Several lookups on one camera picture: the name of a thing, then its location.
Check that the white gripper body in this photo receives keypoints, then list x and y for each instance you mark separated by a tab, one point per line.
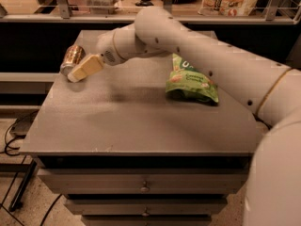
105	49

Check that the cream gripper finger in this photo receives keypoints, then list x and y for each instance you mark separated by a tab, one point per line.
89	65

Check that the orange metallic soda can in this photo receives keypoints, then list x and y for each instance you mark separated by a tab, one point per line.
73	56

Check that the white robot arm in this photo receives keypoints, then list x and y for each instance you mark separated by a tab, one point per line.
270	90

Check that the green snack bag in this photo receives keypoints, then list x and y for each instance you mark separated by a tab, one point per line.
187	82

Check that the grey drawer cabinet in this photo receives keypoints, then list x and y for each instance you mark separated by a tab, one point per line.
97	141

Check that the round metal drawer knob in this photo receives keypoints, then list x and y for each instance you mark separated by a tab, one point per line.
145	188

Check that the lower metal drawer knob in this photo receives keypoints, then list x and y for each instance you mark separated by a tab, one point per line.
145	213

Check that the metal shelf rail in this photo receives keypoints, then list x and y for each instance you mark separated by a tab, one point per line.
287	12

